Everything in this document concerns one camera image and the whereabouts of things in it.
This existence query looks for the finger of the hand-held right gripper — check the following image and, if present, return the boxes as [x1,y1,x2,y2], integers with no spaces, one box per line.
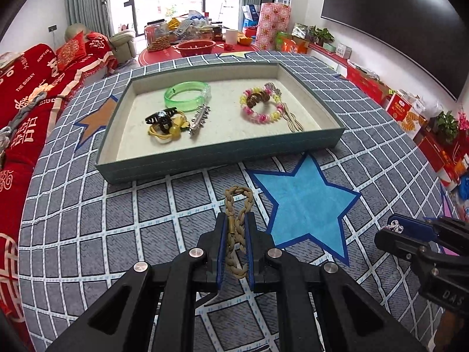
[386,214,446,241]
[374,227,423,262]

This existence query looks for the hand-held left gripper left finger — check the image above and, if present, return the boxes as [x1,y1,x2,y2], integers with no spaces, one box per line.
[47,212,228,352]

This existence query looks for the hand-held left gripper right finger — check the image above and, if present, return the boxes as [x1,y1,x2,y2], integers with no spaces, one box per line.
[244,213,427,352]

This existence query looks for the silver bow brooch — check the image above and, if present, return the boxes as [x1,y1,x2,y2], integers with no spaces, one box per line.
[381,220,405,234]

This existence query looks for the braided brown bracelet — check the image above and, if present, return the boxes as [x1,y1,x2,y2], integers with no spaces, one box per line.
[223,186,255,275]

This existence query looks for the grey-green shallow tray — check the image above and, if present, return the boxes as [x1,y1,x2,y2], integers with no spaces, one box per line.
[95,62,346,185]

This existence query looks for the silver feather hair clip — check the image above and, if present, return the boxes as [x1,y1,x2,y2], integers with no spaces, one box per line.
[188,104,210,138]

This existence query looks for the pink yellow beaded bracelet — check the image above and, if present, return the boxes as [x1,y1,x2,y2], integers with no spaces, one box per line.
[240,85,285,126]

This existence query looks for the gold hair pin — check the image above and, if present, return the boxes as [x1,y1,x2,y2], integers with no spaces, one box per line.
[280,103,305,133]

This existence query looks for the black hair claw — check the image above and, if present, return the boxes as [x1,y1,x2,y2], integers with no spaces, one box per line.
[145,107,179,127]

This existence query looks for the brown coil bracelet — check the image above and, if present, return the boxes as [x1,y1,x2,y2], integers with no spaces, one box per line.
[246,91,272,108]

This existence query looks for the green translucent bangle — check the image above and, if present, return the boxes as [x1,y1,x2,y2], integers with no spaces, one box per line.
[164,81,212,114]

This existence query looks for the grey checked star mat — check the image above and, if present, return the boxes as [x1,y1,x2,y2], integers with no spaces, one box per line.
[18,49,466,352]

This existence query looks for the potted plant with pink flowers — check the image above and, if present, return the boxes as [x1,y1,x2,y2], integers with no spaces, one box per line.
[436,108,469,146]

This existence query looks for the red yellow waffle box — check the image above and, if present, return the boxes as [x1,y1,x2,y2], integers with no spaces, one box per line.
[385,90,428,133]

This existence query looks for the large red gift box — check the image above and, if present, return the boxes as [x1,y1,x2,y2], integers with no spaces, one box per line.
[346,64,391,105]

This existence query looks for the red low cabinet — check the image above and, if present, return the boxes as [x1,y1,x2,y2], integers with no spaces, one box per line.
[308,42,353,69]

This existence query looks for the red round table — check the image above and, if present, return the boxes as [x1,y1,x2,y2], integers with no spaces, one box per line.
[138,40,265,67]

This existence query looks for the red plastic basket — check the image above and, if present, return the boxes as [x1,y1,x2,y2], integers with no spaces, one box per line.
[176,40,217,58]

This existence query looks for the orange red gift box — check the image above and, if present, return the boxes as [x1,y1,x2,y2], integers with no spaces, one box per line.
[282,38,309,54]

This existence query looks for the potted green plant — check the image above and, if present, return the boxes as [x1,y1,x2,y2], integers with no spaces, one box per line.
[310,26,335,47]

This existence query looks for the black television screen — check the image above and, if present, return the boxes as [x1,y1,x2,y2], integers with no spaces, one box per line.
[320,0,469,102]

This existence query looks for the red covered sofa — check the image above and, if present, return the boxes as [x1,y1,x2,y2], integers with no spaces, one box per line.
[0,31,121,352]

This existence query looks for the pile of snack packets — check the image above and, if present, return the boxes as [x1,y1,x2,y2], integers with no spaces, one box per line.
[145,13,224,53]

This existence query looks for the red floral wrapped box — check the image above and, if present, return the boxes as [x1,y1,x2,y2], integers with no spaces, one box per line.
[255,3,292,51]

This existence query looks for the beige armchair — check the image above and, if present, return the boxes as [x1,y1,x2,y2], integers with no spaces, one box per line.
[110,29,137,60]

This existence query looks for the red square cushion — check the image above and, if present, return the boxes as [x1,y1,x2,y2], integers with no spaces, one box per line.
[55,31,89,71]

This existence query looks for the grey curtain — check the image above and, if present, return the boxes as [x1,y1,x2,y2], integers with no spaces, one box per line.
[64,0,111,38]

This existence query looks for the knotted grey rope pillow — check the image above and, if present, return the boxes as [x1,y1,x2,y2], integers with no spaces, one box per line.
[0,88,55,147]

